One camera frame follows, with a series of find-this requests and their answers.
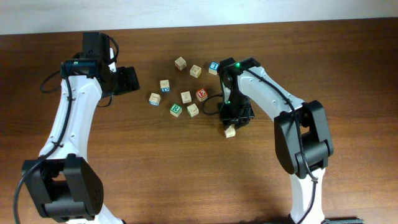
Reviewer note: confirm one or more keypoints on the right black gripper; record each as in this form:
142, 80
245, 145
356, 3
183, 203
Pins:
228, 119

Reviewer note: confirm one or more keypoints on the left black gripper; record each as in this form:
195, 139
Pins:
131, 80

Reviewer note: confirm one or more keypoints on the red edged wooden block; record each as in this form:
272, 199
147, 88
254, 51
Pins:
230, 131

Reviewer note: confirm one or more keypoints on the blue edged wooden block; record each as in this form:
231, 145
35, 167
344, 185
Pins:
154, 99

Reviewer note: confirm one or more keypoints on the red letter E block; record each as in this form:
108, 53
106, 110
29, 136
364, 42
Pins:
201, 94

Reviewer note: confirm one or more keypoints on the green letter R block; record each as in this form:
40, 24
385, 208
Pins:
176, 110

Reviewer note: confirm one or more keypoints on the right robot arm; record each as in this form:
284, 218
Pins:
303, 142

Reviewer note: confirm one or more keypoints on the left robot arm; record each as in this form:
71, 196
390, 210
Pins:
61, 183

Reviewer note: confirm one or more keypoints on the blue letter E block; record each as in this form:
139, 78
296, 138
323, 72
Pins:
164, 85

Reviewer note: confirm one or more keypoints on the blue letter T block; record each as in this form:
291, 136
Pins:
213, 68

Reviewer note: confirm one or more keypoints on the plain wooden picture block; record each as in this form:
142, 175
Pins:
186, 97

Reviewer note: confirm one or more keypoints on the wooden block top left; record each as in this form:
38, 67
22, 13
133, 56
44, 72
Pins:
180, 63

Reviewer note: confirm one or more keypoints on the wooden animal picture block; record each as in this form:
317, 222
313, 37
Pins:
195, 71

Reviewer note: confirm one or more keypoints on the black table clamp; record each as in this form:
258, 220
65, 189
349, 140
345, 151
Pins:
343, 221

